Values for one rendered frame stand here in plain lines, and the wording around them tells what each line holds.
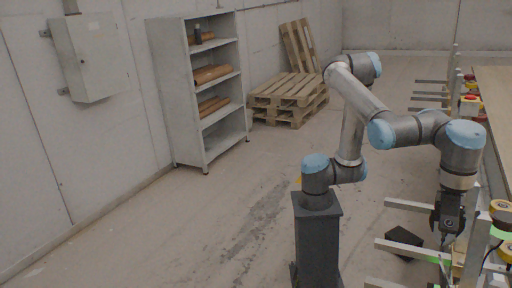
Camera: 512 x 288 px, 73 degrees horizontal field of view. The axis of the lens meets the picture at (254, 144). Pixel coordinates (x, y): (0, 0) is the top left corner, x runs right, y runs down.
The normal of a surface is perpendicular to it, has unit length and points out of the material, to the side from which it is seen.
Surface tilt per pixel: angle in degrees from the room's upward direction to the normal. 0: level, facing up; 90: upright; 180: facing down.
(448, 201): 33
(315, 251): 90
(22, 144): 90
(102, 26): 90
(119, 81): 90
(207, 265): 0
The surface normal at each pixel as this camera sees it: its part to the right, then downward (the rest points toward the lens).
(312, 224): 0.01, 0.41
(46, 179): 0.87, 0.14
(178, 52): -0.49, 0.39
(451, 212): -0.31, -0.54
